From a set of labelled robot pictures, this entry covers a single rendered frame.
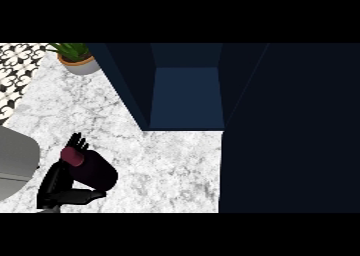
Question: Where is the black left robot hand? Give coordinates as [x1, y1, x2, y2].
[35, 132, 109, 211]

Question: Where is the dark wine bottle maroon cap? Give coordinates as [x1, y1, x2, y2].
[59, 146, 120, 192]

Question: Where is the dark blue open cabinet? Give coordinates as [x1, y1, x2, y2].
[84, 42, 272, 132]

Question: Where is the green plant in grey pot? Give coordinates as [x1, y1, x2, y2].
[46, 42, 102, 76]

